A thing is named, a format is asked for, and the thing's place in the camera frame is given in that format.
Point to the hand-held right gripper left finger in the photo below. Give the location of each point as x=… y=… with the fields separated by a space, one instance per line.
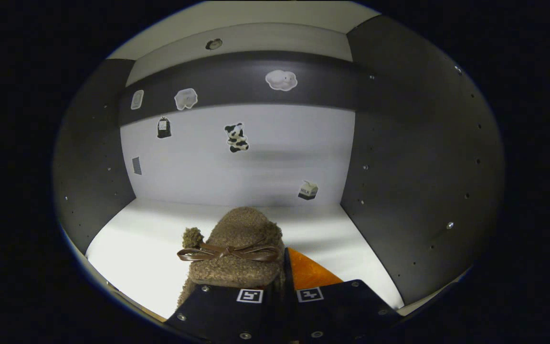
x=217 y=310

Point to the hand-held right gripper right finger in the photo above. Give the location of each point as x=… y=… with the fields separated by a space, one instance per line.
x=288 y=277

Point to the brown fluffy shoe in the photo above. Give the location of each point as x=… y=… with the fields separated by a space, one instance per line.
x=241 y=234

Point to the white shoe cabinet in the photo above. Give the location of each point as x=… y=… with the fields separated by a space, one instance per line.
x=198 y=172

